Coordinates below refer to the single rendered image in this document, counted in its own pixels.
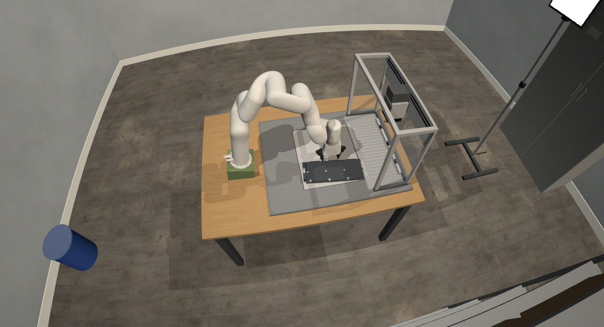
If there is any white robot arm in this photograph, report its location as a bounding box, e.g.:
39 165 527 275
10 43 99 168
224 71 341 169

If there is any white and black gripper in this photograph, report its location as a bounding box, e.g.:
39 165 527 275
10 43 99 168
316 139 346 161

